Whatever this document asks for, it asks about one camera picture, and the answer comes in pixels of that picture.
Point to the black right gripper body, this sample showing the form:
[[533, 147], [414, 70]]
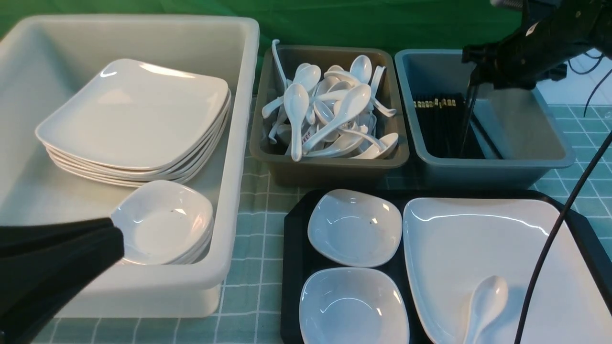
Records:
[[551, 33]]

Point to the grey-blue plastic chopstick bin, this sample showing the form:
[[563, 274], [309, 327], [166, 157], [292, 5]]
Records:
[[518, 122]]

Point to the pile of white soup spoons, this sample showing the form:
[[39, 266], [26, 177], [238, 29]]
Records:
[[332, 113]]

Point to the stack of white square plates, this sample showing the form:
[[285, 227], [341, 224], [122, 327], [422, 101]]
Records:
[[136, 122]]

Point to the stack of white small bowls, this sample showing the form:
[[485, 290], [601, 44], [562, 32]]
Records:
[[164, 223]]

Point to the bundle of black chopsticks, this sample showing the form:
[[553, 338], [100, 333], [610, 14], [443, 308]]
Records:
[[440, 120]]

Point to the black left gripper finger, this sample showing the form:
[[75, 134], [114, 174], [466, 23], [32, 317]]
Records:
[[18, 240], [36, 286]]

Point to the white square bowl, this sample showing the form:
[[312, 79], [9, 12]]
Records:
[[352, 306], [355, 229]]

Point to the large white plastic tub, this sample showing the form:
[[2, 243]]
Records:
[[45, 59]]

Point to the green checked tablecloth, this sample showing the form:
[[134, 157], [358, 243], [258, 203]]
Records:
[[250, 299]]

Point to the large white square plate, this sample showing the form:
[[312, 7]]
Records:
[[452, 244]]

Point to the brown plastic spoon bin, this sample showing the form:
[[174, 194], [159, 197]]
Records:
[[322, 172]]

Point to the green backdrop cloth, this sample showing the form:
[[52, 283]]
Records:
[[389, 25]]

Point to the white ceramic soup spoon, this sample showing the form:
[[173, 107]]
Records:
[[487, 302]]

